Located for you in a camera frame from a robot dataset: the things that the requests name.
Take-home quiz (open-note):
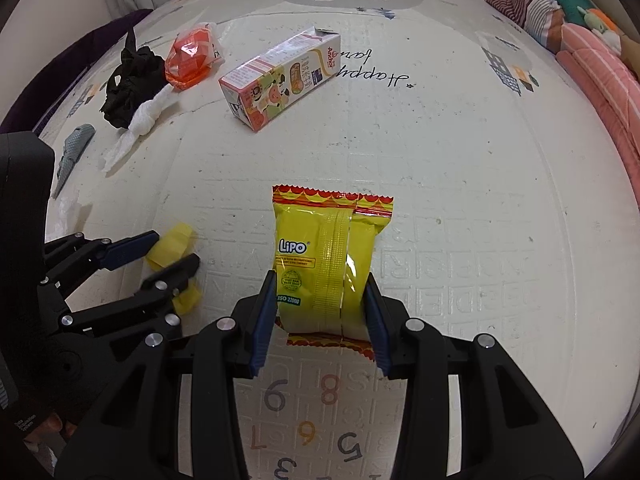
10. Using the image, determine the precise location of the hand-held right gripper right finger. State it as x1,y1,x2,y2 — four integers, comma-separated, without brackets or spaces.
364,275,586,480

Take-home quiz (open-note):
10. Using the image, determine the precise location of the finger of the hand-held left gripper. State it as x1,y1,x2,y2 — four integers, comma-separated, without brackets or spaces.
39,253,201,339
42,230,161,286

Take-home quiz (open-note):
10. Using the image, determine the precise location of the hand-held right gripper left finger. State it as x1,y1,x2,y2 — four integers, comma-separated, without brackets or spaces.
54,270,278,480

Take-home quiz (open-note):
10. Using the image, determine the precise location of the yellow wrapper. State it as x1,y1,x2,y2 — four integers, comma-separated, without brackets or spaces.
145,222,203,317

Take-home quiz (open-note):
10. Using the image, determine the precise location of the yellow snack packet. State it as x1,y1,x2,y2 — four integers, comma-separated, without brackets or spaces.
271,185,395,362

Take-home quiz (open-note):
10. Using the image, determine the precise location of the orange plastic bag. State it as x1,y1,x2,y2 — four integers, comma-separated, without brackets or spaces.
164,22,224,92

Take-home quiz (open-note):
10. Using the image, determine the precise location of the pink milk carton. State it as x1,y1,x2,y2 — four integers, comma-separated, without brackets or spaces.
218,27,342,134

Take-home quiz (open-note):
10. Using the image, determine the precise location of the person's left hand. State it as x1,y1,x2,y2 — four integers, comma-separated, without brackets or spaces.
22,410,76,476

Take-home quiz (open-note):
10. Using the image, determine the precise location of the grey sock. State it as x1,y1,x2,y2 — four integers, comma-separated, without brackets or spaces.
52,123,96,198

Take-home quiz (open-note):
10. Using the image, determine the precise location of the twisted white tissue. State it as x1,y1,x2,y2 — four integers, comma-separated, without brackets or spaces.
102,85,173,171

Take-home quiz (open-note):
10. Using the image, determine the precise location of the black crumpled cloth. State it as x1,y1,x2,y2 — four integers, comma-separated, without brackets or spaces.
100,27,167,131

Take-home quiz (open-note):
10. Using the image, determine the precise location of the pink striped quilt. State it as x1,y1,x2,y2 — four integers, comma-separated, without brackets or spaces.
556,22,640,201

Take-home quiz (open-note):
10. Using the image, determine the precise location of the striped blanket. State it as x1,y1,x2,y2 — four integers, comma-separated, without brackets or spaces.
477,0,566,53

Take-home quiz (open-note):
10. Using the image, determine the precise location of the green and orange plush toy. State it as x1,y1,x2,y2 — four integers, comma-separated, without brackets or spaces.
577,6,626,53

